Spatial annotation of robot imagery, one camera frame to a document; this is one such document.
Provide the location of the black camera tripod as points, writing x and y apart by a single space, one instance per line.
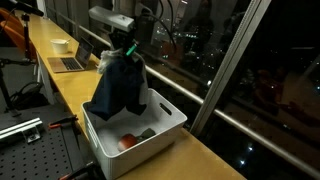
27 10

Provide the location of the white paper bowl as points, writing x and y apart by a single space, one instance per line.
60 46

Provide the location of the orange chair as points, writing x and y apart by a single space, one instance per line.
13 28

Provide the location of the dark green object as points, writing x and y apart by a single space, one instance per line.
145 135

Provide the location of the dark navy cloth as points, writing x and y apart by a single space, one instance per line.
118 88

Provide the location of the silver window handrail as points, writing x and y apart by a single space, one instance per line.
247 75

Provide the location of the silver open laptop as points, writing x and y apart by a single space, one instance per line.
72 64

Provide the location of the red apple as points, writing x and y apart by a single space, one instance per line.
126 141

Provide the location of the white towel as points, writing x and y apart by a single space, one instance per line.
108 56

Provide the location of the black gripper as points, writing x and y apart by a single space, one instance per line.
125 41

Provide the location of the black perforated breadboard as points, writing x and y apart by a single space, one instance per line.
53 156

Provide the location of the orange handled clamp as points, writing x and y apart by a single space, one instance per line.
59 123

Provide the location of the silver aluminium rail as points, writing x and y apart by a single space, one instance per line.
29 130

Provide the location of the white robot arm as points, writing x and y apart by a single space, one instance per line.
140 32

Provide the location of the white plastic storage box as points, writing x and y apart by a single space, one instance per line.
160 115

